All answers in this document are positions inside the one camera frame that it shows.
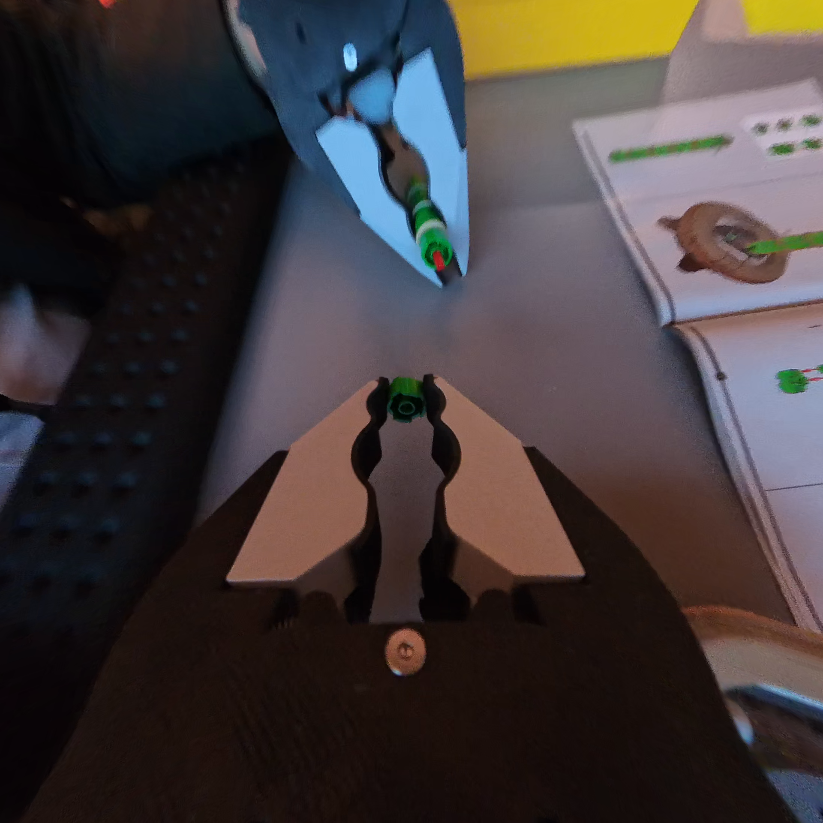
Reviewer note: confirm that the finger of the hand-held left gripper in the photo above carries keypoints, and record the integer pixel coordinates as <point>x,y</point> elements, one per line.
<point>360,173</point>
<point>437,128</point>

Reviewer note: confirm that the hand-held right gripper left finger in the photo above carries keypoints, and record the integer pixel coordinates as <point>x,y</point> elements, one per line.
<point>302,514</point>

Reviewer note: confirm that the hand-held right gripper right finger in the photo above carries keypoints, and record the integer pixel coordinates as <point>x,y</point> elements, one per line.
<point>508,514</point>

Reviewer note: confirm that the green bamboo stalk model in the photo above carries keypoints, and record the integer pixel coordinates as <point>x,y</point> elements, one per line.
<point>429,225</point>

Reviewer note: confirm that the yellow plastic bin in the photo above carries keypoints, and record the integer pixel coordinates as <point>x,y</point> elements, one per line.
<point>546,32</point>

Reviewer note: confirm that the small green round brick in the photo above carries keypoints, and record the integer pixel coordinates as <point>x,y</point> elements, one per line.
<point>405,400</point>

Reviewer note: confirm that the open instruction booklet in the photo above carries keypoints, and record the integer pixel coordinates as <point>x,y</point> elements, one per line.
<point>759,398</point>

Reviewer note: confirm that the tan round pot base model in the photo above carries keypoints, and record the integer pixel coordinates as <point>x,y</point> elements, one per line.
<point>759,649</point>

